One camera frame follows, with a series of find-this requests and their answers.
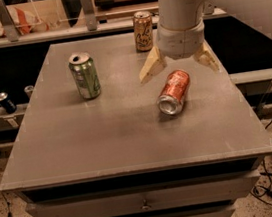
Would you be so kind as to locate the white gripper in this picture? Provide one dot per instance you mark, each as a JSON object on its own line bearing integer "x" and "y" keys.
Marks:
{"x": 180, "y": 41}

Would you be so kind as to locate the red coke can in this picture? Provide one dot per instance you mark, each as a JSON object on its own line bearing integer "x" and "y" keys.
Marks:
{"x": 173, "y": 94}

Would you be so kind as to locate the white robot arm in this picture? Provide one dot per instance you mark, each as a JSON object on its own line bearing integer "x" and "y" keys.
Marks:
{"x": 239, "y": 32}

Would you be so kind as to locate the tan LaCroix can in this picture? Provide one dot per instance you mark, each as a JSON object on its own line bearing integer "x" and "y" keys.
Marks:
{"x": 142, "y": 22}

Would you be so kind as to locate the green soda can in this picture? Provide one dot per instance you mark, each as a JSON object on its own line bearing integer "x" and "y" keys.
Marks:
{"x": 84, "y": 73}

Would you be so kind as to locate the silver can on shelf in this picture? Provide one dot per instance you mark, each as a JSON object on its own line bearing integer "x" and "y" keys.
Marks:
{"x": 29, "y": 90}

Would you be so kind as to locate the dark blue can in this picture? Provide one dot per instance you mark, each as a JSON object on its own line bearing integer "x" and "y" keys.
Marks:
{"x": 7, "y": 103}

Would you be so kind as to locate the upper grey drawer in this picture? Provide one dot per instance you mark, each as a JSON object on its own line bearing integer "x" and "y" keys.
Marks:
{"x": 223, "y": 188}

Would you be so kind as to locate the right metal bracket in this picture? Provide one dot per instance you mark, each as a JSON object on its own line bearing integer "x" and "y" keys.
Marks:
{"x": 208, "y": 8}

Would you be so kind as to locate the metal bracket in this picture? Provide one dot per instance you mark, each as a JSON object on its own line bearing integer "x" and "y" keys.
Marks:
{"x": 8, "y": 23}
{"x": 208, "y": 8}
{"x": 90, "y": 16}

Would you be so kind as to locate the middle metal bracket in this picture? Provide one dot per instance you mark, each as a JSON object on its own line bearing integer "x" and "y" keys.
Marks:
{"x": 90, "y": 16}

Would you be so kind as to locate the left metal bracket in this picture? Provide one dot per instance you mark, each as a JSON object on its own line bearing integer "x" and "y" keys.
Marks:
{"x": 8, "y": 23}

